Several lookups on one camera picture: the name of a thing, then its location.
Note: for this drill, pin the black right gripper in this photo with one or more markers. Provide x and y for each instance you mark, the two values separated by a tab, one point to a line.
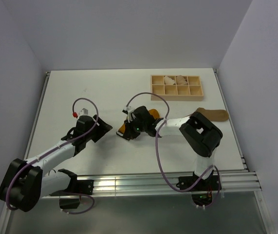
129	133

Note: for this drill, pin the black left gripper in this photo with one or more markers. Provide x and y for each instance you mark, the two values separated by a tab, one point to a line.
102	128

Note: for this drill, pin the yellow sock with brown cuff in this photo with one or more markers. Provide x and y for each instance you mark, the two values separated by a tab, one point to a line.
153	114

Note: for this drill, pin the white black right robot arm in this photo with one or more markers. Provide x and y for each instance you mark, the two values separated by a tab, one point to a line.
198	129

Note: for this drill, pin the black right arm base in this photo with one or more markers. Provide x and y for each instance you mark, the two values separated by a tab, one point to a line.
205	191

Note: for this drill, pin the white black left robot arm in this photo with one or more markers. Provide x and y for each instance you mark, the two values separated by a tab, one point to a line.
26	181

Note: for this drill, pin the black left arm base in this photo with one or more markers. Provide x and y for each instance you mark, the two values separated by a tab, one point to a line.
80	188

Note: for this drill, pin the wooden compartment tray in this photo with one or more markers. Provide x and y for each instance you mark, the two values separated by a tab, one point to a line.
191	92

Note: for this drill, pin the rolled cream sock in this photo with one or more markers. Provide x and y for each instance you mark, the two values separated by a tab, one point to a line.
169	81

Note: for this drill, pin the rolled beige sock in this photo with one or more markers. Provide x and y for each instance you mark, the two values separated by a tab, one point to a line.
180	80

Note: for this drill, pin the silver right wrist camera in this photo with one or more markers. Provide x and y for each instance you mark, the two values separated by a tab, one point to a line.
127	108

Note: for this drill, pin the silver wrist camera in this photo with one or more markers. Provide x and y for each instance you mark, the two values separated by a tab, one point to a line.
127	108
83	112

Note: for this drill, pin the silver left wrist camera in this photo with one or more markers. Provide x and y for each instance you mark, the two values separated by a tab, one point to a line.
83	112

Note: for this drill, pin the aluminium rail frame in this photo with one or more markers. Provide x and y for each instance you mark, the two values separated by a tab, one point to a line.
131	195

